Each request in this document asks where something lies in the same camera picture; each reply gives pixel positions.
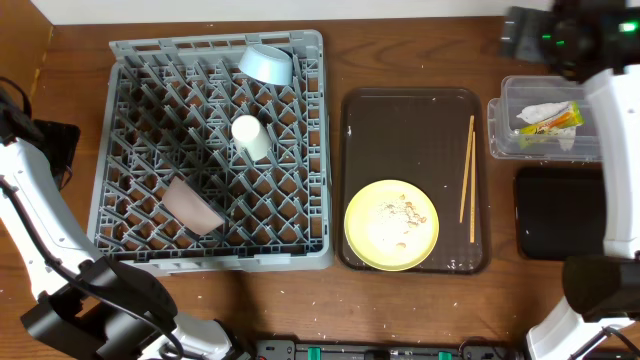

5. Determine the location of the yellow green snack wrapper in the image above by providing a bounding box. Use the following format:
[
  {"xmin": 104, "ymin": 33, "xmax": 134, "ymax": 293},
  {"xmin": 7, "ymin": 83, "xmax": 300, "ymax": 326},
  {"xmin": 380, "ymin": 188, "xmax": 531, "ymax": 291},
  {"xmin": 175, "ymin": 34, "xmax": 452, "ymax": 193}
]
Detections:
[{"xmin": 518, "ymin": 101, "xmax": 584, "ymax": 135}]

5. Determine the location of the white tissue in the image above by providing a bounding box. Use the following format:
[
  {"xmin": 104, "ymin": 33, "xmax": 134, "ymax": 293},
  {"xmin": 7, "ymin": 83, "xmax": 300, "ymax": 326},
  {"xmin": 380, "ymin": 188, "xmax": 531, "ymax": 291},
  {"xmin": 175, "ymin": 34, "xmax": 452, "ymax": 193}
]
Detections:
[{"xmin": 517, "ymin": 101, "xmax": 584, "ymax": 151}]

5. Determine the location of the pink bowl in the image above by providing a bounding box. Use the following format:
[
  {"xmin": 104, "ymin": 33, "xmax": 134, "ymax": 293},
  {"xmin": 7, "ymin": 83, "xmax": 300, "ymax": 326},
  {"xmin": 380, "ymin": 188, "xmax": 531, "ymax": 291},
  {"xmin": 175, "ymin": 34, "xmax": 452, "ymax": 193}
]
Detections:
[{"xmin": 162, "ymin": 177, "xmax": 224, "ymax": 236}]

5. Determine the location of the cream plastic cup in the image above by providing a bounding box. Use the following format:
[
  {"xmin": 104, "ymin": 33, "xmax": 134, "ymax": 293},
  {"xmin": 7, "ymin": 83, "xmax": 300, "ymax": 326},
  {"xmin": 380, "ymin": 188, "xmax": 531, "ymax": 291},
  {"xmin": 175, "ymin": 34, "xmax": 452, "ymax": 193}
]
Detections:
[{"xmin": 231, "ymin": 115, "xmax": 272, "ymax": 161}]

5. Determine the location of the light blue bowl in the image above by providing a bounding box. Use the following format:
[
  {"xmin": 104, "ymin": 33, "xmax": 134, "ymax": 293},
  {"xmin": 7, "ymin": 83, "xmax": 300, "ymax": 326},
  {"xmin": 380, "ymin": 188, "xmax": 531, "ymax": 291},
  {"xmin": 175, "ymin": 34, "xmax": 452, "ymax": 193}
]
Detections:
[{"xmin": 238, "ymin": 44, "xmax": 293, "ymax": 86}]

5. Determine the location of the yellow plate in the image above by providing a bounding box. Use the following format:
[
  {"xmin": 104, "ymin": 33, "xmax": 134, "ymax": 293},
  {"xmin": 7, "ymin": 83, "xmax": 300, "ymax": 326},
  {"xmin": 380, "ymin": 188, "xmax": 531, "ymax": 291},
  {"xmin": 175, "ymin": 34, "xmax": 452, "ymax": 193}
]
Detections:
[{"xmin": 343, "ymin": 180, "xmax": 439, "ymax": 272}]

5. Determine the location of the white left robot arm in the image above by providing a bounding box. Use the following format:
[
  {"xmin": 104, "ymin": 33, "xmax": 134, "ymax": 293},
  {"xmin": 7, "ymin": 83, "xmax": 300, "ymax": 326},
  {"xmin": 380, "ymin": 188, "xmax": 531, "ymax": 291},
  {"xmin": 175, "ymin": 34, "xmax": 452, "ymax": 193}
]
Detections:
[{"xmin": 1, "ymin": 92, "xmax": 253, "ymax": 359}]

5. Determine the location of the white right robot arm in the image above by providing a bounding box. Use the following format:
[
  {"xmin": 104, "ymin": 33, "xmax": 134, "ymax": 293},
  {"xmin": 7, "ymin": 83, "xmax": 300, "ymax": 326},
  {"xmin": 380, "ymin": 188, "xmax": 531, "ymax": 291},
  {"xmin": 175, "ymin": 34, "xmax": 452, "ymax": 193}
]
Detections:
[{"xmin": 501, "ymin": 1, "xmax": 639, "ymax": 359}]

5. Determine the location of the clear plastic bin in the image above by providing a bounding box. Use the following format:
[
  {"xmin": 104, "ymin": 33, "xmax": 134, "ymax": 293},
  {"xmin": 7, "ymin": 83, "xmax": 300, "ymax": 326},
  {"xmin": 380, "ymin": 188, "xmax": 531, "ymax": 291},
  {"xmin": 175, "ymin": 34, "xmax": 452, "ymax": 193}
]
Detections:
[{"xmin": 487, "ymin": 76, "xmax": 602, "ymax": 162}]

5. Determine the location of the gray dish rack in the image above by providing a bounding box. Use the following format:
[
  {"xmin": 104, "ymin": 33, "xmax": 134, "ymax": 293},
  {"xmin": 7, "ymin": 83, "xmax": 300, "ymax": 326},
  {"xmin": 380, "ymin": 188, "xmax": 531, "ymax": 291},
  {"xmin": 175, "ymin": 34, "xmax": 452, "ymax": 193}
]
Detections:
[{"xmin": 87, "ymin": 30, "xmax": 334, "ymax": 276}]

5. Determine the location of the black plastic bin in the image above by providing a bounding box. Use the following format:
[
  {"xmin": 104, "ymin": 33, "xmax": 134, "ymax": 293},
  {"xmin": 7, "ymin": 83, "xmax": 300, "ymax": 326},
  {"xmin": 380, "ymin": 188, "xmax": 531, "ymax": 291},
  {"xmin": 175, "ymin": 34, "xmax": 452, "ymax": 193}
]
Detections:
[{"xmin": 514, "ymin": 167, "xmax": 606, "ymax": 261}]

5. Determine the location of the dark brown tray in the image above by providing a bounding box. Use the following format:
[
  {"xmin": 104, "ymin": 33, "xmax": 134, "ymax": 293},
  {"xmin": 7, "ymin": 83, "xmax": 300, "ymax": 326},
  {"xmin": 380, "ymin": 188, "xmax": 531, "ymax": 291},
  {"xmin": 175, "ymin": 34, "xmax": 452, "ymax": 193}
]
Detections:
[{"xmin": 338, "ymin": 87, "xmax": 491, "ymax": 275}]

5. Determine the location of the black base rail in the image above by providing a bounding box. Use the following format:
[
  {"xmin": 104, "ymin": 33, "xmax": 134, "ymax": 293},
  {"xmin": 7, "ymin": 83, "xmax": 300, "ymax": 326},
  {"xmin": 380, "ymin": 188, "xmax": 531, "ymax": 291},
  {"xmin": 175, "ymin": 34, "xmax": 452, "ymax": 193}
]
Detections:
[{"xmin": 255, "ymin": 340, "xmax": 526, "ymax": 360}]

